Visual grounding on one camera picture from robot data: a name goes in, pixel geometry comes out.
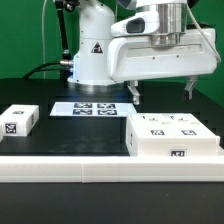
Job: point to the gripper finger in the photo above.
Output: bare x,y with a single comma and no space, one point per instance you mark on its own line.
190,85
132,86

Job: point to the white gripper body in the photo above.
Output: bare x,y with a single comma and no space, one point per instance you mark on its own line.
135,58

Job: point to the white cabinet body box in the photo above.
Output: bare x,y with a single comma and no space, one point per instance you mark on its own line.
169,145

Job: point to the white cabinet top block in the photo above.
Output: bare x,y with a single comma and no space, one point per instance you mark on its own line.
18,120

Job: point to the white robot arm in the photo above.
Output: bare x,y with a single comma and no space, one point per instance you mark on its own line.
154,43

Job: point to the white base tag plate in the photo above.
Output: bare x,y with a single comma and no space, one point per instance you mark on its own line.
91,109

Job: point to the white L-shaped fence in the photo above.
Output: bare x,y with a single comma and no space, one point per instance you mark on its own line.
15,167

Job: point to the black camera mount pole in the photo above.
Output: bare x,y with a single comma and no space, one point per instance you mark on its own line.
69,6

